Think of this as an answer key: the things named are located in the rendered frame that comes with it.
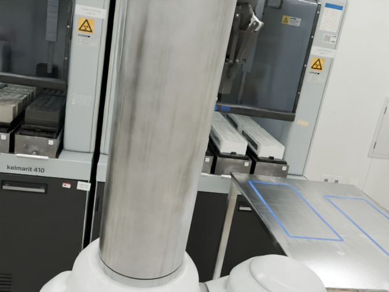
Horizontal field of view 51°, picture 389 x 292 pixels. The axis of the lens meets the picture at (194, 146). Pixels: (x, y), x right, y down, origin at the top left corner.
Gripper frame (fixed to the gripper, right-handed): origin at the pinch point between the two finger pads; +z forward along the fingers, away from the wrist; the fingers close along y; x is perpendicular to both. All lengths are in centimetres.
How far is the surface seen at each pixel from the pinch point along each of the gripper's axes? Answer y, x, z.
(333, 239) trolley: 27.5, 18.1, 33.0
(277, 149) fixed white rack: -18, 61, 30
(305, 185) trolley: 4, 46, 33
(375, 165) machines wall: -35, 234, 67
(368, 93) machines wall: -49, 216, 16
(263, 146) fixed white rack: -22, 57, 30
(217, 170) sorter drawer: -29, 41, 40
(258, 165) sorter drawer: -20, 53, 37
